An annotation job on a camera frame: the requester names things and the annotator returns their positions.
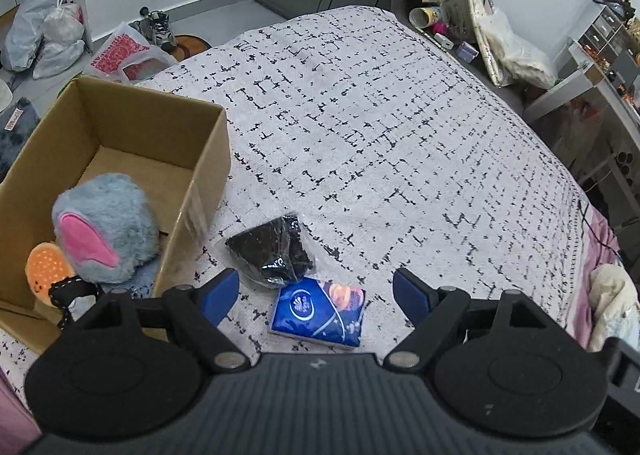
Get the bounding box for white black printed blanket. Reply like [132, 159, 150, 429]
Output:
[0, 5, 593, 401]

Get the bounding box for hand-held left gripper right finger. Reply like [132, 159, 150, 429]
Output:
[382, 267, 556, 372]

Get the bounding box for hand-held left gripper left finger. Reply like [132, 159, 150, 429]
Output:
[75, 267, 251, 375]

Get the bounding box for hamburger plush toy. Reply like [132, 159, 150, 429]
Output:
[26, 241, 76, 308]

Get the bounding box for grey drawer organizer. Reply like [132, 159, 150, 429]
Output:
[575, 2, 636, 66]

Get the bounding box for pink bed sheet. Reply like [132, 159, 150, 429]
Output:
[0, 208, 626, 455]

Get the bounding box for pale quilt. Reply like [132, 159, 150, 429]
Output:
[587, 262, 640, 353]

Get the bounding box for black cloth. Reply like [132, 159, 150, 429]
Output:
[225, 215, 316, 290]

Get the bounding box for pair of sneakers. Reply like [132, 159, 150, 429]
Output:
[131, 6, 176, 48]

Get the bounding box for blue tissue pack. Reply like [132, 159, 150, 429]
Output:
[268, 278, 367, 351]

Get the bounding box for dark shaggy rug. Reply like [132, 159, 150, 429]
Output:
[0, 98, 42, 181]

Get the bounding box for round brown mat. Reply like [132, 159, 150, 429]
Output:
[172, 34, 213, 59]

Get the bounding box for patterned tote bag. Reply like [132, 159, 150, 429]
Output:
[460, 0, 558, 88]

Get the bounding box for grey plastic bag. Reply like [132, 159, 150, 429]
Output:
[0, 0, 66, 72]

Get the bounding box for grey plush toy pink ear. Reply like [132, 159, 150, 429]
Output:
[51, 174, 162, 284]

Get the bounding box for white desk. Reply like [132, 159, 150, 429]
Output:
[522, 0, 640, 216]

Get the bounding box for white plastic bag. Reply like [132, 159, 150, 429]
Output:
[32, 2, 86, 80]

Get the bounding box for black cable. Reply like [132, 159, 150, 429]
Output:
[575, 200, 623, 266]

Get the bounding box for brown cardboard box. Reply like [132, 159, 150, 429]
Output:
[0, 76, 232, 356]

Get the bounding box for red patterned plastic bag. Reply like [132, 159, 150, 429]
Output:
[90, 21, 173, 85]

